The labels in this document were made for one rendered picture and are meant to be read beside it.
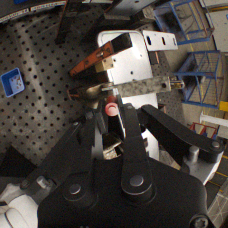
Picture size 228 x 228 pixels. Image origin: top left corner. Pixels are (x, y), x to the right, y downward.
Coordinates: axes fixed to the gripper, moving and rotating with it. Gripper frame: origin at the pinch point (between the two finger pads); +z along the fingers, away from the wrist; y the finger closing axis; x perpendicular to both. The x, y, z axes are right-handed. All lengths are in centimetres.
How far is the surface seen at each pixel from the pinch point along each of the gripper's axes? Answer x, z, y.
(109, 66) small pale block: 6.8, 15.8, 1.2
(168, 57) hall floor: 8, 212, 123
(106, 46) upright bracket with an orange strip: 10.7, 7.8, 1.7
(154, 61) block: 5.3, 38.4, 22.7
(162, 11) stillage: 106, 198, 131
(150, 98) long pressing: -9.9, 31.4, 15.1
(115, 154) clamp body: -18.6, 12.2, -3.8
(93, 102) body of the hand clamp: -1.1, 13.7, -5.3
